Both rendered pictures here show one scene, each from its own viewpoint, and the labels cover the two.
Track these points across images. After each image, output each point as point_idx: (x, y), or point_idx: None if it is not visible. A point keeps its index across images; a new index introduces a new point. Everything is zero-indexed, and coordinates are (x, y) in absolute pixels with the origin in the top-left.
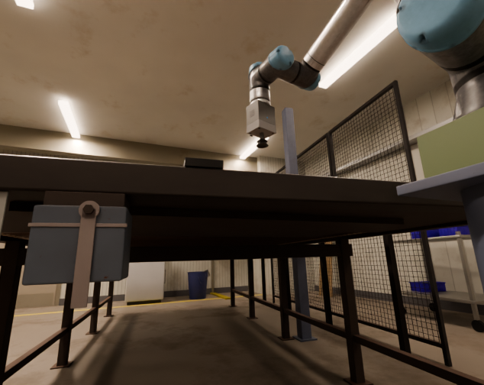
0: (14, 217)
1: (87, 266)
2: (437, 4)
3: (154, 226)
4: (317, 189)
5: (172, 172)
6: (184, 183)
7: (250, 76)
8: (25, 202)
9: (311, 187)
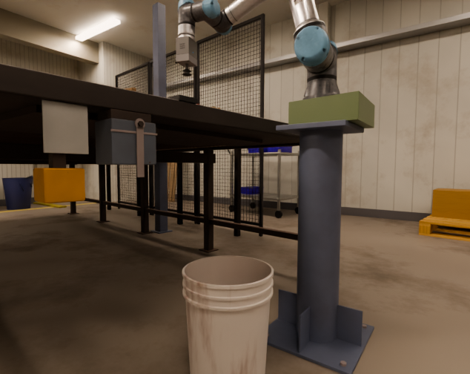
0: None
1: (142, 156)
2: (311, 46)
3: None
4: (238, 121)
5: (173, 103)
6: (179, 111)
7: (180, 10)
8: None
9: (236, 119)
